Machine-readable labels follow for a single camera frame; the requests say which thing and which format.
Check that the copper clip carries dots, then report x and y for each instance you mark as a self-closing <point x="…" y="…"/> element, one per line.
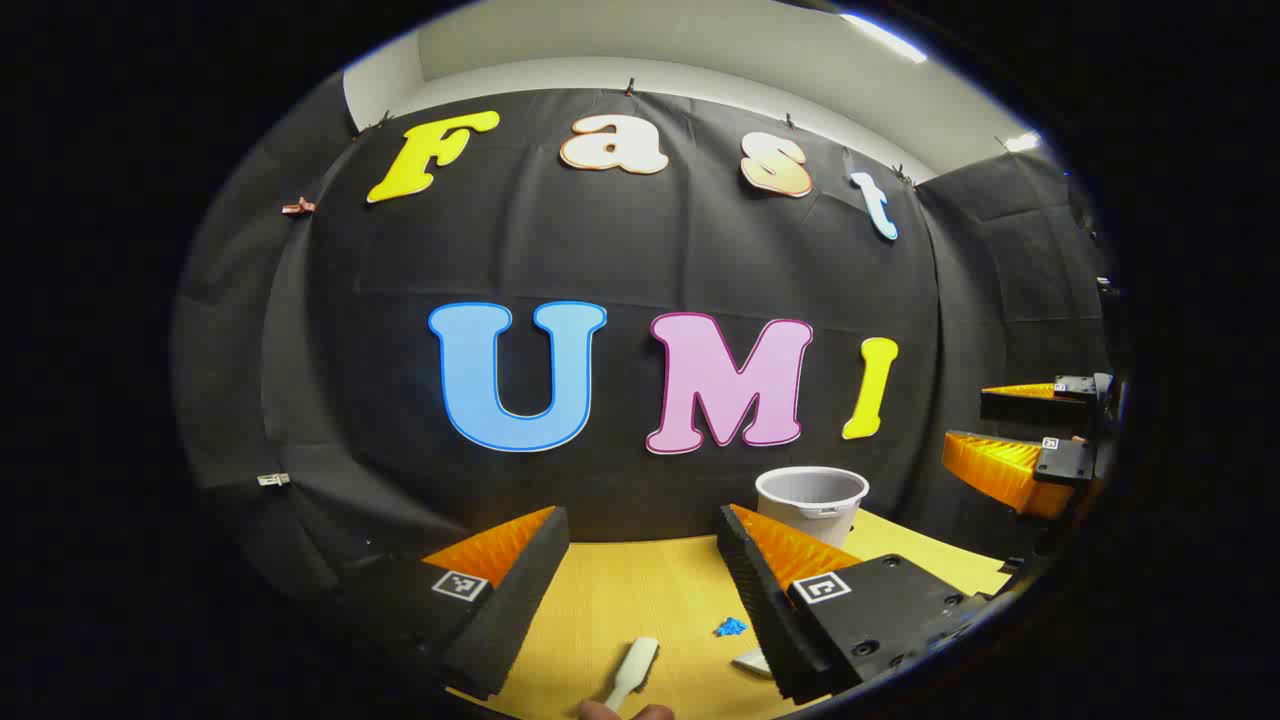
<point x="298" y="207"/>

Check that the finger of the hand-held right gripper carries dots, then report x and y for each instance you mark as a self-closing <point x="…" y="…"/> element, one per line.
<point x="1065" y="462"/>
<point x="1030" y="408"/>

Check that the wooden desktop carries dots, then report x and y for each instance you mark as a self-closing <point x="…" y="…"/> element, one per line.
<point x="620" y="600"/>

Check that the ceiling light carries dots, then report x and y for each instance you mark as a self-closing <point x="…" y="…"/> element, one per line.
<point x="1022" y="142"/>

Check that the small white broom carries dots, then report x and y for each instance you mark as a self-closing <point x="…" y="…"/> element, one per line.
<point x="632" y="668"/>

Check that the white clip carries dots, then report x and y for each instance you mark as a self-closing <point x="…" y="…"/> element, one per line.
<point x="272" y="479"/>

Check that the blue paper trash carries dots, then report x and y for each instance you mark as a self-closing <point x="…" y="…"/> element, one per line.
<point x="730" y="627"/>

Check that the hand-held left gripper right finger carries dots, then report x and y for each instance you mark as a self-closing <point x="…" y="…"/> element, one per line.
<point x="765" y="610"/>

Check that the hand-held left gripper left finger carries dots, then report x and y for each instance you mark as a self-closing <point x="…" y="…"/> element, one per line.
<point x="520" y="600"/>

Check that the white ribbed garbage bin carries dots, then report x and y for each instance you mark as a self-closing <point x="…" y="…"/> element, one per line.
<point x="830" y="515"/>

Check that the white plastic dustpan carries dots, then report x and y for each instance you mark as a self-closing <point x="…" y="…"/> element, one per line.
<point x="752" y="662"/>

